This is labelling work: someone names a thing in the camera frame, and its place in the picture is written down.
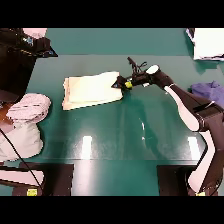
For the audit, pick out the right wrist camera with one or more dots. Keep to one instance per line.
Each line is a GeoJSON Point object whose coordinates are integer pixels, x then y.
{"type": "Point", "coordinates": [135, 66]}

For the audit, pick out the pink striped garment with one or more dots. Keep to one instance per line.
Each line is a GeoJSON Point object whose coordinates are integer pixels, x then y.
{"type": "Point", "coordinates": [30, 108]}

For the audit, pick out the white folded garment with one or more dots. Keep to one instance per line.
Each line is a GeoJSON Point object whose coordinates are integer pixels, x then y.
{"type": "Point", "coordinates": [209, 43]}

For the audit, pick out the cream shirt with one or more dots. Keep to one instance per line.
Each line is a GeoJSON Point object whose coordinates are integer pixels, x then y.
{"type": "Point", "coordinates": [93, 90]}

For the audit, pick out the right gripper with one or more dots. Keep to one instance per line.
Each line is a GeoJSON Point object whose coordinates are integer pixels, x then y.
{"type": "Point", "coordinates": [137, 81]}

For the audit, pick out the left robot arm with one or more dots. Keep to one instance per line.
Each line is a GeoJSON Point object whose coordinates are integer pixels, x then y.
{"type": "Point", "coordinates": [15, 63]}

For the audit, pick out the purple garment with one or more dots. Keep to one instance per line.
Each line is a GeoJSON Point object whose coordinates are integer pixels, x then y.
{"type": "Point", "coordinates": [210, 92]}

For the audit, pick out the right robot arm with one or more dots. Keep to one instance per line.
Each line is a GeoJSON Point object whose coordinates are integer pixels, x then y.
{"type": "Point", "coordinates": [200, 112]}

